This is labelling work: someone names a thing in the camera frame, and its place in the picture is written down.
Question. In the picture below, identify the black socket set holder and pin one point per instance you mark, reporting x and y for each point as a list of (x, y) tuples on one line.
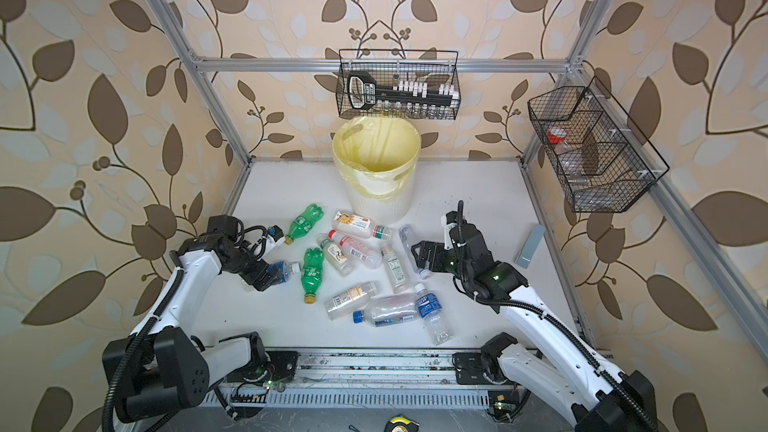
[(364, 93)]

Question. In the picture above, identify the green soda bottle upper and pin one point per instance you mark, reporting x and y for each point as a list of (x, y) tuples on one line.
[(304, 223)]

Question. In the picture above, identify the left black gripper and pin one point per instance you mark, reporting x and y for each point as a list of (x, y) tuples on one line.
[(262, 283)]

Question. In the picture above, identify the grey blue rectangular block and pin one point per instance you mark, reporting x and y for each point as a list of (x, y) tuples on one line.
[(530, 246)]

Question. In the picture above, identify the yellow black tape measure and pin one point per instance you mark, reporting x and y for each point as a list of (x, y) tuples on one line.
[(401, 424)]

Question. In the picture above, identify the blue cap crushed bottle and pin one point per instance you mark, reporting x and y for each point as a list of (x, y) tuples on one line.
[(388, 311)]

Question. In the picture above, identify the orange label clear bottle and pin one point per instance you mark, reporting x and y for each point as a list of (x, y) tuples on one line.
[(360, 226)]

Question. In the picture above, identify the green soda bottle lower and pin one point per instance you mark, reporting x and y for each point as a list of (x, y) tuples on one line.
[(312, 274)]

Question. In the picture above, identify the pink label clear bottle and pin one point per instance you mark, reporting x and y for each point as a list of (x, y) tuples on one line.
[(357, 249)]

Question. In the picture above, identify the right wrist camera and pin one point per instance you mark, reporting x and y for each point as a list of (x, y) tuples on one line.
[(449, 223)]

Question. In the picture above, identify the green cap square bottle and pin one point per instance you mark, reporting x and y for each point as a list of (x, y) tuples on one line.
[(335, 256)]

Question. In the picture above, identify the blue label bottle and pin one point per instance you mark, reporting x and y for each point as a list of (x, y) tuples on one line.
[(431, 312), (262, 275)]

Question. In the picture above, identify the red capped jar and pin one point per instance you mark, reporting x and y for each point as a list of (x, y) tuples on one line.
[(557, 136)]

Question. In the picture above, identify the green soda bottle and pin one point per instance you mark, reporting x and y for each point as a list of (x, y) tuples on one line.
[(312, 274), (304, 223)]

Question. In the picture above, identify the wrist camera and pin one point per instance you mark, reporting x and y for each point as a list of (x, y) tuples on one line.
[(272, 238), (449, 223)]

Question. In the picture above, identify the black wire basket right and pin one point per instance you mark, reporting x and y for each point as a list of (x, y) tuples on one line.
[(606, 165)]

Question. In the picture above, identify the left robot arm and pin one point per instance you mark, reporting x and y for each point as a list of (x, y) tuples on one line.
[(159, 369)]

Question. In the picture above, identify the black wire basket rear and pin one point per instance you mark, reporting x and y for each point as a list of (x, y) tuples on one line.
[(387, 66)]

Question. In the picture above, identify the blue label bottle front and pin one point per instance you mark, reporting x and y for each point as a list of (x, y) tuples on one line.
[(431, 312)]

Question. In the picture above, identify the orange label bottle lower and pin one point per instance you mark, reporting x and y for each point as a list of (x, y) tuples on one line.
[(351, 300)]

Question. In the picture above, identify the black wire basket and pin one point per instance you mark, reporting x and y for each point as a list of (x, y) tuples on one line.
[(387, 66), (606, 165)]

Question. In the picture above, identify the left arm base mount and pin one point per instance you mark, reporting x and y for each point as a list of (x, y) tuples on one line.
[(280, 367)]

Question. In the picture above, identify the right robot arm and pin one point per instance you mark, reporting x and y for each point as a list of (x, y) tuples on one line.
[(589, 391)]

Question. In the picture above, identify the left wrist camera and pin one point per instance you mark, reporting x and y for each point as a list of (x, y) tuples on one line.
[(272, 238)]

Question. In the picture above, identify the green label clear bottle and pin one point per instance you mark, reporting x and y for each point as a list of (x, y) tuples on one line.
[(398, 276)]

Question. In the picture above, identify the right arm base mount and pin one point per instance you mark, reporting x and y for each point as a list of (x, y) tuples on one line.
[(471, 368)]

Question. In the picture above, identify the white ribbed waste bin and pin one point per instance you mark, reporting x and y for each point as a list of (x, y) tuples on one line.
[(383, 211)]

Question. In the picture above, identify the yellow plastic bin liner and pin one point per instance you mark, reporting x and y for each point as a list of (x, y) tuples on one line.
[(376, 156)]

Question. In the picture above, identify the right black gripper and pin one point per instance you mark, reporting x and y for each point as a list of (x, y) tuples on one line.
[(437, 249)]

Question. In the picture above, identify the clear bluish water bottle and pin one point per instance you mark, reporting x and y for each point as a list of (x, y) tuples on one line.
[(411, 237)]

